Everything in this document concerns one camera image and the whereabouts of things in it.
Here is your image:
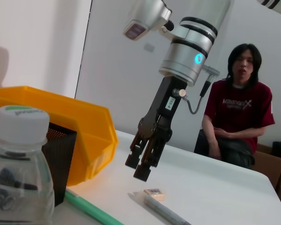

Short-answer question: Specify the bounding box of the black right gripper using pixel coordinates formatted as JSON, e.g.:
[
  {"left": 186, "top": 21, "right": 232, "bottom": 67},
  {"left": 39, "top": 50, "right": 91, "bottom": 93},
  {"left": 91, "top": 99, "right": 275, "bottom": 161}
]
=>
[{"left": 125, "top": 76, "right": 187, "bottom": 181}]

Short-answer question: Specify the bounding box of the person in red shirt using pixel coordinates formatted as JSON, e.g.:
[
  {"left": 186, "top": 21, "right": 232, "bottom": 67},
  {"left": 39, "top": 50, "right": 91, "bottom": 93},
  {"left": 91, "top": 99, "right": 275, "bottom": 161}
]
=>
[{"left": 193, "top": 43, "right": 276, "bottom": 168}]

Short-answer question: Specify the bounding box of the yellow plastic bin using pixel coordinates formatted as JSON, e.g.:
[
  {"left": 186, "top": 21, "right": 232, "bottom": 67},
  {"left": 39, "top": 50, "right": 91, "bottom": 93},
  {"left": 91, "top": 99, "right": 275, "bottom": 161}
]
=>
[{"left": 0, "top": 85, "right": 119, "bottom": 187}]

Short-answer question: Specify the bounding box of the black mesh pen holder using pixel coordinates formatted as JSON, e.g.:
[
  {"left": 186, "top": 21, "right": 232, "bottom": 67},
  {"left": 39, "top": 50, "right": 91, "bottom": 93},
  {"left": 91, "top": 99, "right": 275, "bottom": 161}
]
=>
[{"left": 41, "top": 121, "right": 78, "bottom": 207}]

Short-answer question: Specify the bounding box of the brown cardboard box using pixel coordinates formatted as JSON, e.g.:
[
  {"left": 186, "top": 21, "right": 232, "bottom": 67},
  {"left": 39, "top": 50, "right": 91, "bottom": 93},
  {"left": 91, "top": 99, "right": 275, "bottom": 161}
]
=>
[{"left": 249, "top": 142, "right": 281, "bottom": 196}]

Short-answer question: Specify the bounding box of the grey marker pen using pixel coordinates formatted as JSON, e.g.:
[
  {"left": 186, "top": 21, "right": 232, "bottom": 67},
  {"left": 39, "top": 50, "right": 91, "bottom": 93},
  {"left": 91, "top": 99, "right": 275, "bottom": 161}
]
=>
[{"left": 127, "top": 191, "right": 192, "bottom": 225}]

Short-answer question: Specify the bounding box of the green utility knife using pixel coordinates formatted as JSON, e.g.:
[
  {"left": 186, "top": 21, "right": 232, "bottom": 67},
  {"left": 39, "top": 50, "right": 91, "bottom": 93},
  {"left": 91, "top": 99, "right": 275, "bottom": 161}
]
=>
[{"left": 65, "top": 188, "right": 125, "bottom": 225}]

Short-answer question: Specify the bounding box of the small white barcode eraser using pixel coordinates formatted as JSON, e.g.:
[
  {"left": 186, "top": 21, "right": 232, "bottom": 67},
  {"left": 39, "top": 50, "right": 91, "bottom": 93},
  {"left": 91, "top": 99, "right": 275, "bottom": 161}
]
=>
[{"left": 143, "top": 187, "right": 166, "bottom": 202}]

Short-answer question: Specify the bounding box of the clear plastic water bottle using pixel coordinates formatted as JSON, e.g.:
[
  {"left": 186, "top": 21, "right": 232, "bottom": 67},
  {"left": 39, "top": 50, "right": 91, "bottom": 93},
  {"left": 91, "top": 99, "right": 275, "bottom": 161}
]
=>
[{"left": 0, "top": 105, "right": 56, "bottom": 225}]

